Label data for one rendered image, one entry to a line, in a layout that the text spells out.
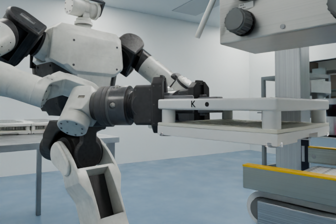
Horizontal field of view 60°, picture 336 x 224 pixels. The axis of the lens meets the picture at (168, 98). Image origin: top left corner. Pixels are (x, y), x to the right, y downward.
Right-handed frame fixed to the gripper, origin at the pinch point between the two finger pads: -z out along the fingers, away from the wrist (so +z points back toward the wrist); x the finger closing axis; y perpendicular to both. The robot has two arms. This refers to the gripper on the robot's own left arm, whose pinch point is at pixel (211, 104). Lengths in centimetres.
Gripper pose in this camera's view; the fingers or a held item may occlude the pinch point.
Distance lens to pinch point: 71.7
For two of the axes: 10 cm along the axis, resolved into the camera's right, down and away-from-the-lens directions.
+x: 0.1, 10.0, -0.4
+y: -7.9, -0.2, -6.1
